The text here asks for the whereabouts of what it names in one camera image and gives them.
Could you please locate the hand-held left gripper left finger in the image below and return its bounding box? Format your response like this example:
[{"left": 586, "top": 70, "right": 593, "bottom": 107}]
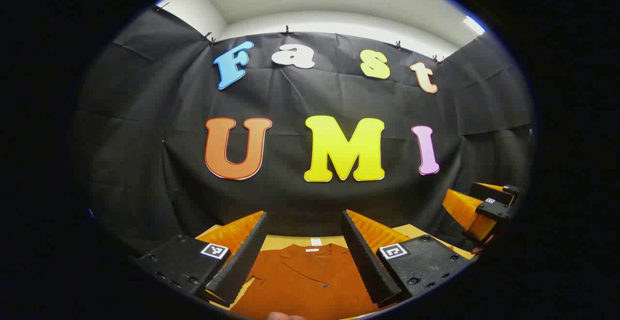
[{"left": 136, "top": 210, "right": 269, "bottom": 307}]

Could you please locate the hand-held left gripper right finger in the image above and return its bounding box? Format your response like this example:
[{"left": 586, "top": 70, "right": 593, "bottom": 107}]
[{"left": 341, "top": 209, "right": 473, "bottom": 308}]

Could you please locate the orange button-up garment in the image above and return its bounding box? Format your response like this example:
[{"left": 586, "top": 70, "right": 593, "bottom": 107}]
[{"left": 230, "top": 244, "right": 383, "bottom": 320}]

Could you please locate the black backdrop cloth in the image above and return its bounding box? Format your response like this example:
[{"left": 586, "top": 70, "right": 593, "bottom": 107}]
[{"left": 73, "top": 5, "right": 536, "bottom": 258}]

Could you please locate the ceiling light panel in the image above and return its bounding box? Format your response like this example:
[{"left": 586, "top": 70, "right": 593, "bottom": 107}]
[{"left": 463, "top": 15, "right": 486, "bottom": 36}]

